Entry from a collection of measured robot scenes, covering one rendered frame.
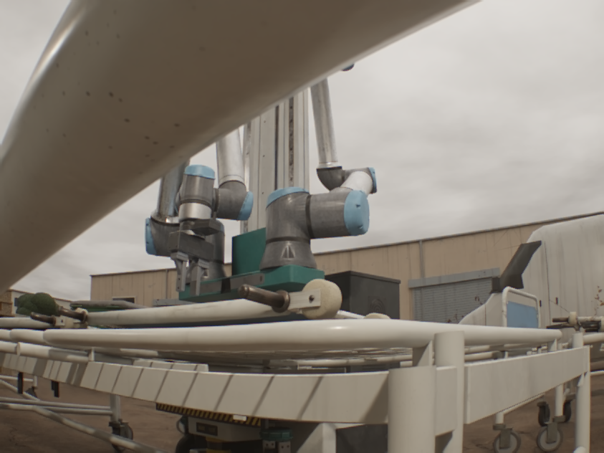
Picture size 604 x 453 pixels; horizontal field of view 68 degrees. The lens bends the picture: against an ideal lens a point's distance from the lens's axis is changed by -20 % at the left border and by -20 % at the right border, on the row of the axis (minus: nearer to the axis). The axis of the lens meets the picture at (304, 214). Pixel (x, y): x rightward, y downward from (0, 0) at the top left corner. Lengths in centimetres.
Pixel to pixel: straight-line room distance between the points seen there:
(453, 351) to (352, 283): 158
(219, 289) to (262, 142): 71
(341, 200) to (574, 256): 661
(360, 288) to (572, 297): 623
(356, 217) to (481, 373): 131
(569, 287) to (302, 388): 754
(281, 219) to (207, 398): 114
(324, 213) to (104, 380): 104
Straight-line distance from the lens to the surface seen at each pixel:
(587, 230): 824
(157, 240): 213
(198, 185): 148
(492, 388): 55
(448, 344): 46
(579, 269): 810
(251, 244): 213
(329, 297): 79
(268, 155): 231
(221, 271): 215
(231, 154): 175
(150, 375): 87
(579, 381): 116
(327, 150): 242
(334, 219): 178
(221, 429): 182
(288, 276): 173
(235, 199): 162
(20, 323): 184
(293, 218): 181
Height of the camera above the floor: 45
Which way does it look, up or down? 17 degrees up
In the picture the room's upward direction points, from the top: 1 degrees counter-clockwise
